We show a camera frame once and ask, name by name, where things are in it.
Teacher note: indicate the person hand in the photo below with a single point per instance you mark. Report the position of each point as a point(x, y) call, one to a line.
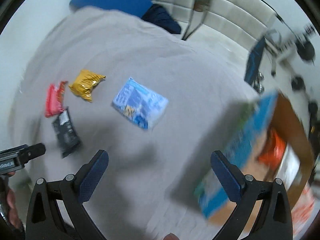
point(13, 213)

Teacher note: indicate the orange white patterned cloth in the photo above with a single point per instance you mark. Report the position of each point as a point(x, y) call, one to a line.
point(302, 210)

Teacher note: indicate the yellow snack packet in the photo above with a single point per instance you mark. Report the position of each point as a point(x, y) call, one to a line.
point(84, 83)

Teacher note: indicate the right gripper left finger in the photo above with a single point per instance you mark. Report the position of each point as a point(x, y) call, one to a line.
point(44, 220)

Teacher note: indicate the red snack packet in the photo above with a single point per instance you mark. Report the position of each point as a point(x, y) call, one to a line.
point(54, 99)

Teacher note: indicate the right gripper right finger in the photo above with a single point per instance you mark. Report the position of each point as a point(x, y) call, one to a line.
point(274, 219)

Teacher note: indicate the white soft plastic bag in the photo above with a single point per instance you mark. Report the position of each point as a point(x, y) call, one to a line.
point(288, 168)

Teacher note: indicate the orange snack packet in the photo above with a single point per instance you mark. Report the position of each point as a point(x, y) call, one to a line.
point(273, 151)

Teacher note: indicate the grey table cloth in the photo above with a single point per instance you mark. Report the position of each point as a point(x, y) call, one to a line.
point(147, 189)

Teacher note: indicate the white quilted chair left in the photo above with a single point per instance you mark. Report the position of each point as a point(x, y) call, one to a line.
point(243, 21)

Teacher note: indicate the dark blue cloth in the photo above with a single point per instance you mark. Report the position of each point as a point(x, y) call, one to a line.
point(159, 16)

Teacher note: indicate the black snack packet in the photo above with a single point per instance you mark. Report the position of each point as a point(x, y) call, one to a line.
point(67, 138)

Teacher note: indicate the cardboard box with blue print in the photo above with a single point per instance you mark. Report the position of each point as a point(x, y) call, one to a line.
point(257, 117)

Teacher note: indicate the blue tissue pack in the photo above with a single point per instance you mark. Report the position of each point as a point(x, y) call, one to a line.
point(139, 104)

